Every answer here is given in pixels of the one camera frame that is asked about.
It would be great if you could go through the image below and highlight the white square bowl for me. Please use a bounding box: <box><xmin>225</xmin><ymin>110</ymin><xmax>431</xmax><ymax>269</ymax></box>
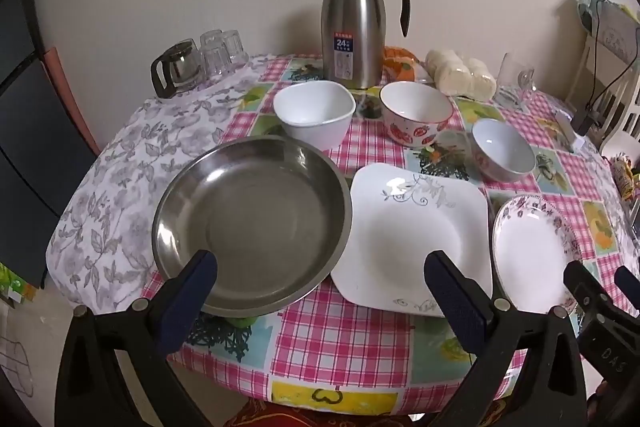
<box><xmin>273</xmin><ymin>81</ymin><xmax>357</xmax><ymax>152</ymax></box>

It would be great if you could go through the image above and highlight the strawberry print bowl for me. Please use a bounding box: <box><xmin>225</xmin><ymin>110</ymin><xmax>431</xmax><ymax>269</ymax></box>
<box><xmin>379</xmin><ymin>81</ymin><xmax>453</xmax><ymax>148</ymax></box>

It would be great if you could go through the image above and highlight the white square plate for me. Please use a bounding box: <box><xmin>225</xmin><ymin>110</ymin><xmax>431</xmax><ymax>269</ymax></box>
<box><xmin>331</xmin><ymin>163</ymin><xmax>493</xmax><ymax>319</ymax></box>

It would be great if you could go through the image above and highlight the orange snack packet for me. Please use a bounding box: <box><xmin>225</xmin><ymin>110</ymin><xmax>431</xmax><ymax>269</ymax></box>
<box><xmin>382</xmin><ymin>46</ymin><xmax>418</xmax><ymax>82</ymax></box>

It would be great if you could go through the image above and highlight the glass teapot with black handle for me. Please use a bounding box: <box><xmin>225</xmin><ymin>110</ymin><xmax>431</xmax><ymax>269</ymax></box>
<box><xmin>151</xmin><ymin>39</ymin><xmax>203</xmax><ymax>99</ymax></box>

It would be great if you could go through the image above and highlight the cream wooden chair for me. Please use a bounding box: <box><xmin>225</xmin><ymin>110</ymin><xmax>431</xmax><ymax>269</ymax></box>
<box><xmin>565</xmin><ymin>0</ymin><xmax>640</xmax><ymax>168</ymax></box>

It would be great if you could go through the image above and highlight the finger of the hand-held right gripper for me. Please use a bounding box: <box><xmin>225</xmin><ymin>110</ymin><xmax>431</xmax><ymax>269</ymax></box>
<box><xmin>563</xmin><ymin>261</ymin><xmax>611</xmax><ymax>325</ymax></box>
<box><xmin>615</xmin><ymin>266</ymin><xmax>640</xmax><ymax>310</ymax></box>

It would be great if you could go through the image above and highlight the floral rimmed round plate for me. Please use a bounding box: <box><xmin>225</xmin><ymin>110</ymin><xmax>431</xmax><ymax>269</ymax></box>
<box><xmin>492</xmin><ymin>195</ymin><xmax>583</xmax><ymax>315</ymax></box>

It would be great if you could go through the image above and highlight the grey floral cloth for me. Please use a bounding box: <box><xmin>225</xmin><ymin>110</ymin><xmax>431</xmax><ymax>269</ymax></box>
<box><xmin>46</xmin><ymin>57</ymin><xmax>273</xmax><ymax>314</ymax></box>

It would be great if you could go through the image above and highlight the bag of white steamed buns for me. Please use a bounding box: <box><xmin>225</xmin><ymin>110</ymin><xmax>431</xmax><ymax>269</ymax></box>
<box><xmin>425</xmin><ymin>49</ymin><xmax>497</xmax><ymax>102</ymax></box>

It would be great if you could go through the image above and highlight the dark cabinet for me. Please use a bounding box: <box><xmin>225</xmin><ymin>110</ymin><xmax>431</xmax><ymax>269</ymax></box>
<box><xmin>0</xmin><ymin>0</ymin><xmax>101</xmax><ymax>290</ymax></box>

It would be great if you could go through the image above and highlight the red patterned seat cushion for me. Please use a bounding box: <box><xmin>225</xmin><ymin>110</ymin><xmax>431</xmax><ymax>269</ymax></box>
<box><xmin>225</xmin><ymin>399</ymin><xmax>501</xmax><ymax>427</ymax></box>

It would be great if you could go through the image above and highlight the clear glass mug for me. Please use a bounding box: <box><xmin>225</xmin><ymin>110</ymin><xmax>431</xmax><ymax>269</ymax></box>
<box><xmin>495</xmin><ymin>53</ymin><xmax>537</xmax><ymax>110</ymax></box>

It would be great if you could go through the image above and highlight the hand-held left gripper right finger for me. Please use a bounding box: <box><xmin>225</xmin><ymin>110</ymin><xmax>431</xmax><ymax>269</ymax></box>
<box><xmin>422</xmin><ymin>249</ymin><xmax>588</xmax><ymax>427</ymax></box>

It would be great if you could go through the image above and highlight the black charger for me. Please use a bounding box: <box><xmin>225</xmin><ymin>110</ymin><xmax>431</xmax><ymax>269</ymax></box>
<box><xmin>571</xmin><ymin>107</ymin><xmax>601</xmax><ymax>132</ymax></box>

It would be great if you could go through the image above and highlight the white power strip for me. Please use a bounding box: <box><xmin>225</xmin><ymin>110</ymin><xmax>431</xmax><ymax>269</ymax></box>
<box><xmin>555</xmin><ymin>112</ymin><xmax>591</xmax><ymax>152</ymax></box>

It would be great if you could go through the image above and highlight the towel on chair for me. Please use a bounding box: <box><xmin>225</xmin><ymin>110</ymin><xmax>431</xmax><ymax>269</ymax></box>
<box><xmin>577</xmin><ymin>0</ymin><xmax>640</xmax><ymax>58</ymax></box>

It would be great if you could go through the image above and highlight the small white bowl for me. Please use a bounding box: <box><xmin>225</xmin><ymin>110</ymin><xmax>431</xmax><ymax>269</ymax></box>
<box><xmin>471</xmin><ymin>118</ymin><xmax>537</xmax><ymax>182</ymax></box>

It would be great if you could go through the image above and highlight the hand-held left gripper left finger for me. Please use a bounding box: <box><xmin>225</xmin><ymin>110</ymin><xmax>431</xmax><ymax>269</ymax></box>
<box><xmin>54</xmin><ymin>249</ymin><xmax>221</xmax><ymax>427</ymax></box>

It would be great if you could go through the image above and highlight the green box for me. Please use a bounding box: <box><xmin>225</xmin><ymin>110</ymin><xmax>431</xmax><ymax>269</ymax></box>
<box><xmin>0</xmin><ymin>262</ymin><xmax>37</xmax><ymax>304</ymax></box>

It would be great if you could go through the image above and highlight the stainless steel basin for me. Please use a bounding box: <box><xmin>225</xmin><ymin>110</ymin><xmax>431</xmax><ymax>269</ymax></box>
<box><xmin>151</xmin><ymin>136</ymin><xmax>354</xmax><ymax>318</ymax></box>

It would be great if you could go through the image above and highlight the black cable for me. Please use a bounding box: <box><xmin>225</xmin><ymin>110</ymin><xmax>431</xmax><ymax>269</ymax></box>
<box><xmin>586</xmin><ymin>0</ymin><xmax>640</xmax><ymax>118</ymax></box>

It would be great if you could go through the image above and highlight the pink checked tablecloth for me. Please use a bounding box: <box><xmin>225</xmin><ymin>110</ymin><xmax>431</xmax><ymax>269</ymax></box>
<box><xmin>140</xmin><ymin>53</ymin><xmax>640</xmax><ymax>415</ymax></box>

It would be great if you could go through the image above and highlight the colourful snack packet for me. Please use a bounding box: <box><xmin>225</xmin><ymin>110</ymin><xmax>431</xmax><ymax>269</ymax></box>
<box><xmin>612</xmin><ymin>157</ymin><xmax>640</xmax><ymax>200</ymax></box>

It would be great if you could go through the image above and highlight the stainless steel thermos jug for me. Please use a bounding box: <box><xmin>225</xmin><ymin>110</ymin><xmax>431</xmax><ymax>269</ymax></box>
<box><xmin>321</xmin><ymin>0</ymin><xmax>412</xmax><ymax>90</ymax></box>

